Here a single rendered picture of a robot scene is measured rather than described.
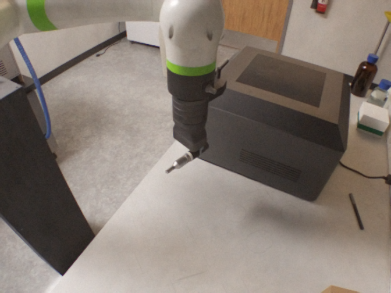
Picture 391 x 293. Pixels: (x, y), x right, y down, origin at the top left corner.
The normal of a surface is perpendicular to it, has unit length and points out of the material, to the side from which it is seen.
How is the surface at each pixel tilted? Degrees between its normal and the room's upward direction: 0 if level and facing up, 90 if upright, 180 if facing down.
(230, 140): 90
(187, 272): 0
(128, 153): 0
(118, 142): 0
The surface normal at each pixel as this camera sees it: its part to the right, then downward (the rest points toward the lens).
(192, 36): -0.02, 0.84
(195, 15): 0.07, 0.40
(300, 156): -0.46, 0.61
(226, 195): 0.04, -0.71
